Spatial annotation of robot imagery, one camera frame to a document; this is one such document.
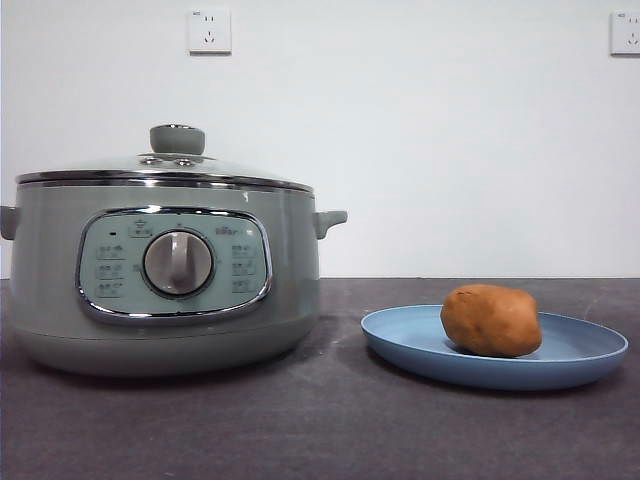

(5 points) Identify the glass lid with green knob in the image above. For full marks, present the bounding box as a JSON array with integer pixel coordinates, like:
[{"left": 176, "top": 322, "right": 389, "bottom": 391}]
[{"left": 14, "top": 123, "right": 316, "bottom": 194}]

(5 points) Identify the brown potato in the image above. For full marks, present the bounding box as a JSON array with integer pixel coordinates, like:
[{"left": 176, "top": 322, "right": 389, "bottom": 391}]
[{"left": 439, "top": 283, "right": 544, "bottom": 360}]

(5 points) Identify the pale green electric steamer pot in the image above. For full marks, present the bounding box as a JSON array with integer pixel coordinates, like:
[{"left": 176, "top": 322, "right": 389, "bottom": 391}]
[{"left": 0, "top": 178, "right": 349, "bottom": 378}]

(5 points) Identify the blue round plate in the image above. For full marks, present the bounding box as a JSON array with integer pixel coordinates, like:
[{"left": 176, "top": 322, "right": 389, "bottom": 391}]
[{"left": 360, "top": 304, "right": 630, "bottom": 392}]

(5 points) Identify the white wall socket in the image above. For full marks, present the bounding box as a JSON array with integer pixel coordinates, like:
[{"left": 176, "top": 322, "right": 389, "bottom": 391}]
[
  {"left": 608, "top": 11, "right": 640, "bottom": 58},
  {"left": 187, "top": 8, "right": 234, "bottom": 57}
]

